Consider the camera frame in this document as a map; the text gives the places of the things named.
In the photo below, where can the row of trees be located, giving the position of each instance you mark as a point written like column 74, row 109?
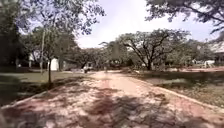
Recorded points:
column 100, row 56

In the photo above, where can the red brick path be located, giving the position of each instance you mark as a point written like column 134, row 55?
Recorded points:
column 113, row 100

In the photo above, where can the large spreading tree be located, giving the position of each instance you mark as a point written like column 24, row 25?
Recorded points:
column 149, row 62

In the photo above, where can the white building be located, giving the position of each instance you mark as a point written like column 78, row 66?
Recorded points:
column 54, row 64

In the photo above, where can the thin young tree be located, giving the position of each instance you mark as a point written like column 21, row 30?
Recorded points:
column 49, row 72

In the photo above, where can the tall tree with pale trunk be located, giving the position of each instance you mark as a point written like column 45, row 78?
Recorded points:
column 42, row 57

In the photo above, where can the pale kerb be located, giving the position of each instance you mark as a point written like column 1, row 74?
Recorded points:
column 186, row 97

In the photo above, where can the grass lawn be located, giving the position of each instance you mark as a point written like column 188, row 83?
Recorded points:
column 30, row 78

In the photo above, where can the dry grass verge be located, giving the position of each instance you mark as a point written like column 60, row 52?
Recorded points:
column 200, row 90

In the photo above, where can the overhanging tree branches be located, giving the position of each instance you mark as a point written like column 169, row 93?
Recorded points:
column 186, row 10

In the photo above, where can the white vehicle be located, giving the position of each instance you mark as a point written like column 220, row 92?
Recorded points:
column 209, row 62

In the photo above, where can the dark dense trees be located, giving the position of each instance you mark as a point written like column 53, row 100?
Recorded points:
column 8, row 43

